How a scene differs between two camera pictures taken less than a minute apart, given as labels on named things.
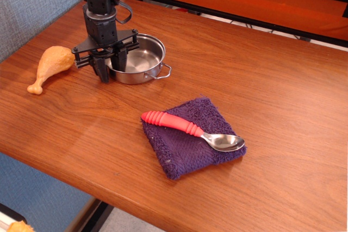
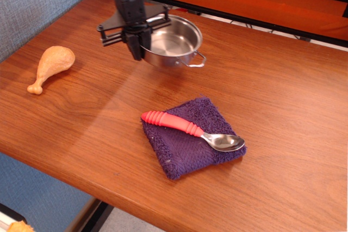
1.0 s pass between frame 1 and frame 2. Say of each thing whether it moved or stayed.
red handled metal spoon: stayed
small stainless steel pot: moved
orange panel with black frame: stayed
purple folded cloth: stayed
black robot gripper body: moved
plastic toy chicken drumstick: stayed
